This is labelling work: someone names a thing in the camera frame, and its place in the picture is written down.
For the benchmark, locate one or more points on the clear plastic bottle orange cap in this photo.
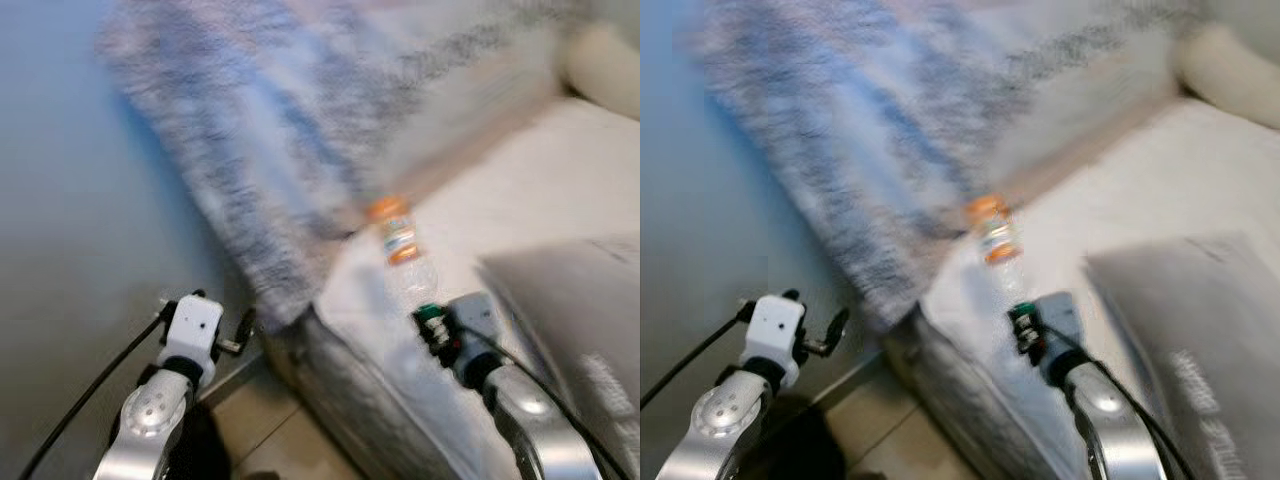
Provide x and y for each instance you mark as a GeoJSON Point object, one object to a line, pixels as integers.
{"type": "Point", "coordinates": [402, 250]}
{"type": "Point", "coordinates": [995, 245]}

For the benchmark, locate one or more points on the grey square throw pillow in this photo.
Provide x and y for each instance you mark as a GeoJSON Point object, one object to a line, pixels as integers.
{"type": "Point", "coordinates": [1190, 340]}
{"type": "Point", "coordinates": [580, 330]}

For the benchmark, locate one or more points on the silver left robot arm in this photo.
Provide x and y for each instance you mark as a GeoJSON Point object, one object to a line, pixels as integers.
{"type": "Point", "coordinates": [715, 415]}
{"type": "Point", "coordinates": [150, 420]}

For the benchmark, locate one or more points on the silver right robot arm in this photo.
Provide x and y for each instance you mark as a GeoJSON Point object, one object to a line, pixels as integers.
{"type": "Point", "coordinates": [535, 425]}
{"type": "Point", "coordinates": [1110, 425]}

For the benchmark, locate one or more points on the grey quilted mattress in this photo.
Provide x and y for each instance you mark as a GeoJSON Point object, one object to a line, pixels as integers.
{"type": "Point", "coordinates": [350, 400]}
{"type": "Point", "coordinates": [960, 410]}

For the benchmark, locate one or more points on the black robot leg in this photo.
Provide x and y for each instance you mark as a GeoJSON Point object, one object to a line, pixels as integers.
{"type": "Point", "coordinates": [800, 445]}

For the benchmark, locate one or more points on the white quilted mattress pad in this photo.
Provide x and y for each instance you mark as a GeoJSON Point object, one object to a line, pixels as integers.
{"type": "Point", "coordinates": [540, 180]}
{"type": "Point", "coordinates": [1150, 180]}

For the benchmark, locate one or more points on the large paisley patterned cushion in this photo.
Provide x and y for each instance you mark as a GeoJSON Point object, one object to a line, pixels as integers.
{"type": "Point", "coordinates": [860, 120]}
{"type": "Point", "coordinates": [280, 120]}

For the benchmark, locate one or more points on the cream bolster pillow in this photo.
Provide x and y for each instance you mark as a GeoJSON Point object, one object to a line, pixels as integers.
{"type": "Point", "coordinates": [1230, 80]}
{"type": "Point", "coordinates": [605, 70]}

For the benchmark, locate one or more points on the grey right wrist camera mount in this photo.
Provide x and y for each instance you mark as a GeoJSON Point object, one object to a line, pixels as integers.
{"type": "Point", "coordinates": [1060, 325]}
{"type": "Point", "coordinates": [478, 325]}

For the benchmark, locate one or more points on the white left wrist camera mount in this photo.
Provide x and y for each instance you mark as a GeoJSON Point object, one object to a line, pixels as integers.
{"type": "Point", "coordinates": [775, 328]}
{"type": "Point", "coordinates": [190, 328]}

